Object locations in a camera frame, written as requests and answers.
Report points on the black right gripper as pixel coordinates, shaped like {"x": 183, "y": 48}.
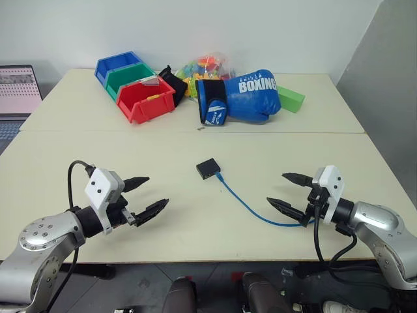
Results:
{"x": 317, "y": 202}

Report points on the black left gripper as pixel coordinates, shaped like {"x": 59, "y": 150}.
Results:
{"x": 118, "y": 212}

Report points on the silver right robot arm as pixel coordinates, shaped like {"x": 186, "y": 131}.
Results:
{"x": 378, "y": 215}

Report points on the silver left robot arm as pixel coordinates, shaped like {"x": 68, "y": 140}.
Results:
{"x": 39, "y": 234}

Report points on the small black adapter box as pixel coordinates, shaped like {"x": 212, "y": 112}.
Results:
{"x": 207, "y": 166}

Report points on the red plastic storage bin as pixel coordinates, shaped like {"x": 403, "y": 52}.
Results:
{"x": 150, "y": 109}

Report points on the black table base bar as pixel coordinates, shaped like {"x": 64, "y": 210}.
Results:
{"x": 94, "y": 270}

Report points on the green rectangular block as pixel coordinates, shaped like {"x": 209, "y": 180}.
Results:
{"x": 291, "y": 99}

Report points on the dark rounded shape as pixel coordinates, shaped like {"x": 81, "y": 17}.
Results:
{"x": 264, "y": 293}
{"x": 180, "y": 296}

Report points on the blue boxing glove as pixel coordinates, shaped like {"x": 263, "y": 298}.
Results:
{"x": 251, "y": 98}

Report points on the green plastic storage bin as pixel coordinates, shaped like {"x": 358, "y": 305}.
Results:
{"x": 112, "y": 83}

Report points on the white shoe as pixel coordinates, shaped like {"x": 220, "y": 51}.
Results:
{"x": 339, "y": 307}

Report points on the blue plastic storage bin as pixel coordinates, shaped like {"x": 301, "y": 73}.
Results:
{"x": 102, "y": 70}

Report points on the clear bag of colourful toys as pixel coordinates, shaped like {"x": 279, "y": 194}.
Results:
{"x": 205, "y": 66}

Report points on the grey partition panel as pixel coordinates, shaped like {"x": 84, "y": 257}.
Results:
{"x": 384, "y": 81}

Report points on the open laptop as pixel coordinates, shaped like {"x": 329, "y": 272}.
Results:
{"x": 18, "y": 88}

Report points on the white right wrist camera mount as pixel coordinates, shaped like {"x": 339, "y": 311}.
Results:
{"x": 332, "y": 182}

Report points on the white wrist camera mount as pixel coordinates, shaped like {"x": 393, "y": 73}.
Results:
{"x": 332, "y": 182}
{"x": 99, "y": 189}

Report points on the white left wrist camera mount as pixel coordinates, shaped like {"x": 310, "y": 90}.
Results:
{"x": 99, "y": 189}

